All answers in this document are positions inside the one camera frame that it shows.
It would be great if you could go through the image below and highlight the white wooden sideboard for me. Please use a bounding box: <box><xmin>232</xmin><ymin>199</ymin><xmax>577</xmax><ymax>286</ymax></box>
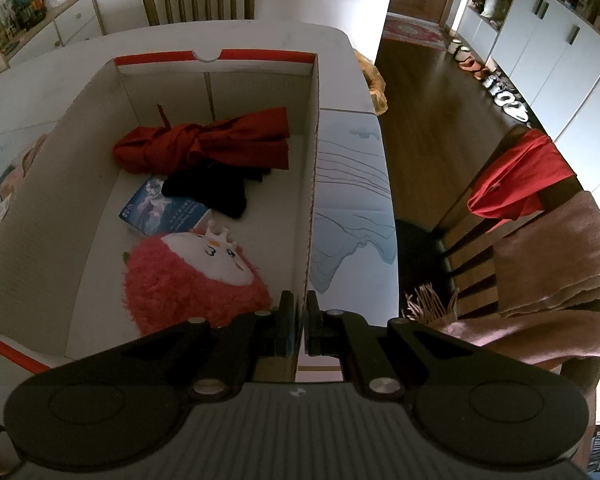
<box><xmin>0</xmin><ymin>0</ymin><xmax>106</xmax><ymax>81</ymax></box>

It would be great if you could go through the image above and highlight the blue and white packet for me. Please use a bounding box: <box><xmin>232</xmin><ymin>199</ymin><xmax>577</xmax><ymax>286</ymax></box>
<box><xmin>119</xmin><ymin>177</ymin><xmax>213</xmax><ymax>238</ymax></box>

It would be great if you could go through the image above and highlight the yellow cloth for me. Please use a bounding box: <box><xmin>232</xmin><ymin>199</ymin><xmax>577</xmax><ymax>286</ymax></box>
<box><xmin>352</xmin><ymin>49</ymin><xmax>388</xmax><ymax>116</ymax></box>

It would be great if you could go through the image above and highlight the grey bag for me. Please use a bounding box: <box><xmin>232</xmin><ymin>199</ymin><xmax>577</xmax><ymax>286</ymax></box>
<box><xmin>480</xmin><ymin>0</ymin><xmax>510</xmax><ymax>21</ymax></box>

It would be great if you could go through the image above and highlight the pink plush toy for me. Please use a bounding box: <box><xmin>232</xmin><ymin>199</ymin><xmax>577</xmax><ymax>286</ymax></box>
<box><xmin>120</xmin><ymin>220</ymin><xmax>273</xmax><ymax>336</ymax></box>

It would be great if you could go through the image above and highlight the red cardboard box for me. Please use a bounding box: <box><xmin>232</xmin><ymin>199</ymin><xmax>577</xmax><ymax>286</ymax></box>
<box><xmin>0</xmin><ymin>49</ymin><xmax>321</xmax><ymax>376</ymax></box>

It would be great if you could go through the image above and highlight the red cloth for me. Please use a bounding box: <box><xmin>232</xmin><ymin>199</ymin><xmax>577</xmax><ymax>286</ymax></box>
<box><xmin>112</xmin><ymin>105</ymin><xmax>291</xmax><ymax>176</ymax></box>

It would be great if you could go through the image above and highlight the red garment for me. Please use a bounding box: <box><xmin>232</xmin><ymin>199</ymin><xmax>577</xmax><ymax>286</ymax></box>
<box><xmin>467</xmin><ymin>129</ymin><xmax>576</xmax><ymax>221</ymax></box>

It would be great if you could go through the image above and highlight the row of shoes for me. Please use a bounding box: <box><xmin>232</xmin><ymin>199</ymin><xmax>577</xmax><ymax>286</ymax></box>
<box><xmin>447</xmin><ymin>37</ymin><xmax>531</xmax><ymax>126</ymax></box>

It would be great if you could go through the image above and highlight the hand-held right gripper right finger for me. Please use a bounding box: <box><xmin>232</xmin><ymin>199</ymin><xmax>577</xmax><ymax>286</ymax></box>
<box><xmin>305</xmin><ymin>292</ymin><xmax>503</xmax><ymax>402</ymax></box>

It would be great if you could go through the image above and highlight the patterned door rug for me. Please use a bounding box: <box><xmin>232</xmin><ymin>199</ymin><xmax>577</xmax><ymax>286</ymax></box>
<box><xmin>382</xmin><ymin>14</ymin><xmax>453</xmax><ymax>51</ymax></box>

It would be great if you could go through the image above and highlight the dark wooden chair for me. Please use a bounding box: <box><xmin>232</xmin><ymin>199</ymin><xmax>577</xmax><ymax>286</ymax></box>
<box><xmin>435</xmin><ymin>125</ymin><xmax>600</xmax><ymax>391</ymax></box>

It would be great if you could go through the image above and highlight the white wall cabinet unit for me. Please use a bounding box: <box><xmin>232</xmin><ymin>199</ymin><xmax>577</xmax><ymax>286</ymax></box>
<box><xmin>455</xmin><ymin>0</ymin><xmax>600</xmax><ymax>191</ymax></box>

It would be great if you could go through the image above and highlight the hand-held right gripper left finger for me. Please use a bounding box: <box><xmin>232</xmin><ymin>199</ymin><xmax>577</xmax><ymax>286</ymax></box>
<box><xmin>87</xmin><ymin>290</ymin><xmax>298</xmax><ymax>402</ymax></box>

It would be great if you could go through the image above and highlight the black cloth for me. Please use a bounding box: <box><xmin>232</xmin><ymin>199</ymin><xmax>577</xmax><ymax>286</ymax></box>
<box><xmin>161</xmin><ymin>162</ymin><xmax>271</xmax><ymax>220</ymax></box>

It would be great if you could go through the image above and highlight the pink fringed blanket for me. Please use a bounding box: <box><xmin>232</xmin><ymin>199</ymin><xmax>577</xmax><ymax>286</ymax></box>
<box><xmin>405</xmin><ymin>190</ymin><xmax>600</xmax><ymax>368</ymax></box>

